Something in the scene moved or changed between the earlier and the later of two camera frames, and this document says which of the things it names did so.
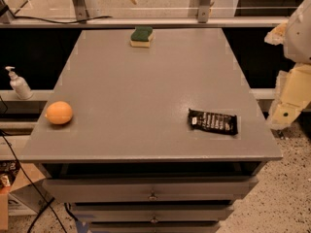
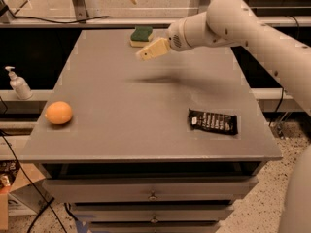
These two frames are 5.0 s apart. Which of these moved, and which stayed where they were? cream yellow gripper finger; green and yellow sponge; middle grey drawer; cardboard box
Moved: cream yellow gripper finger
Stayed: middle grey drawer; cardboard box; green and yellow sponge
